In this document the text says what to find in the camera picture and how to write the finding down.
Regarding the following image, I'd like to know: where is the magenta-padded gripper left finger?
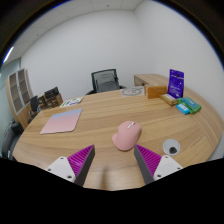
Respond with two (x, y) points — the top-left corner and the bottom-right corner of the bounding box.
(45, 144), (96, 188)

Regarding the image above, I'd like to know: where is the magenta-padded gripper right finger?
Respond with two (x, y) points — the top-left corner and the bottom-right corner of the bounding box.
(133, 144), (184, 185)

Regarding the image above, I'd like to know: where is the pink computer mouse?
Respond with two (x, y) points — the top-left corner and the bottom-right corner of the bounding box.
(111, 120), (142, 152)

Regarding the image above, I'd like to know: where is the pink and blue mouse pad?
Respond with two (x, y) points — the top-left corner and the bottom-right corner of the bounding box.
(39, 108), (83, 135)

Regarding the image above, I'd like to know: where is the black armchair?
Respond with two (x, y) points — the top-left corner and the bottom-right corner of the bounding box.
(0, 121), (24, 159)

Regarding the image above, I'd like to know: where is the blue packet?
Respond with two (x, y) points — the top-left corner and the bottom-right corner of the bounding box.
(175, 103), (191, 116)

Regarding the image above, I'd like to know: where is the green packet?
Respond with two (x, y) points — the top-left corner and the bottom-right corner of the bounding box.
(177, 96), (202, 115)

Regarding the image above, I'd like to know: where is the white and green leaflet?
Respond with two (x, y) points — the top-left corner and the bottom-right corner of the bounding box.
(59, 96), (84, 109)

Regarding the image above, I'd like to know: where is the brown printed cardboard box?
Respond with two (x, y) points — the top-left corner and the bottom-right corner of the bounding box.
(49, 93), (64, 108)

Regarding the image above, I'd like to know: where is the small yellow box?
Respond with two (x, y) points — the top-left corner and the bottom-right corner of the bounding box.
(159, 93), (179, 106)

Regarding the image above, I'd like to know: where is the small brown cardboard box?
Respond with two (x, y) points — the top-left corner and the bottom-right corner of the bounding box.
(37, 95), (47, 108)

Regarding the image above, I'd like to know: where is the small black chair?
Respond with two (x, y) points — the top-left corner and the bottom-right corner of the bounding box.
(29, 95), (41, 116)

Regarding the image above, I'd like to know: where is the orange cardboard box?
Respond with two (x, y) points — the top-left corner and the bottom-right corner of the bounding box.
(144, 84), (168, 100)

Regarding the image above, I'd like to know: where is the black box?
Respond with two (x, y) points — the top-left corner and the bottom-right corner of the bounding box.
(43, 86), (60, 100)

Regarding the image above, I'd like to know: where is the wooden shelf unit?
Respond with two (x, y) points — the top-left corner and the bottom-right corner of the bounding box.
(5, 68), (34, 129)

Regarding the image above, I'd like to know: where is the purple standing sign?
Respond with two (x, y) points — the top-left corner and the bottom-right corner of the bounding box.
(166, 68), (185, 99)

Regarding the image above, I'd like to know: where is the wooden side desk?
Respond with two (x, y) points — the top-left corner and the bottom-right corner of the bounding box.
(133, 73), (171, 88)

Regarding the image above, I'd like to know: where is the grey mesh office chair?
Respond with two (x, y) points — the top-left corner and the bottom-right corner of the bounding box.
(85, 68), (127, 96)

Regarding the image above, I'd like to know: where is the ceiling light panel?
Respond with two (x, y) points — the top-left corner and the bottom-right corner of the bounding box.
(2, 46), (15, 64)

